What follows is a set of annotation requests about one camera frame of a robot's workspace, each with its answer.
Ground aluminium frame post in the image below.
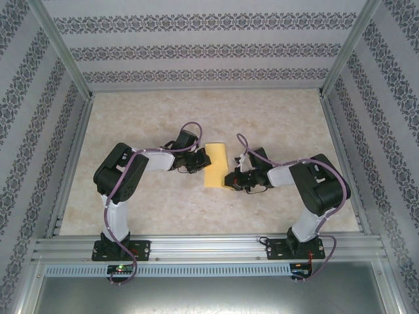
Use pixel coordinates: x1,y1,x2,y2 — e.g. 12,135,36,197
27,0,94,99
319,0,382,96

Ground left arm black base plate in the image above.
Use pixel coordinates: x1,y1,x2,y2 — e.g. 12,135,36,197
92,240,151,262

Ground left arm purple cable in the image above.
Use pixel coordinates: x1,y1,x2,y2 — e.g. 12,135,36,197
103,121,206,285

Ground grey metal sheet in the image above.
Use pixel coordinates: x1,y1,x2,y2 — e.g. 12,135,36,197
19,261,407,314

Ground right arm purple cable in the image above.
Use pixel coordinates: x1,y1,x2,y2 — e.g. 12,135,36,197
236,132,351,285

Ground yellow cloth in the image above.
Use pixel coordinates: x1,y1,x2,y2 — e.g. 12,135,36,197
203,142,228,189

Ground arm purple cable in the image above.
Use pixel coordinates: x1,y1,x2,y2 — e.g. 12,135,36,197
103,121,206,285
236,132,351,285

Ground aluminium side rail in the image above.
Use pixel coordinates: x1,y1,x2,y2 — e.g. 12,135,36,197
319,93,373,235
45,97,94,238

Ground aluminium mounting rail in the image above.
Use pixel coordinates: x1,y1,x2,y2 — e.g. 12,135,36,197
31,234,387,262

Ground slotted grey cable duct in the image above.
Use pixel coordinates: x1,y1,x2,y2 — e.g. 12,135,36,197
44,264,292,277

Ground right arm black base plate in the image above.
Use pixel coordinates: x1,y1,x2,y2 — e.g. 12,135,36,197
265,237,326,261

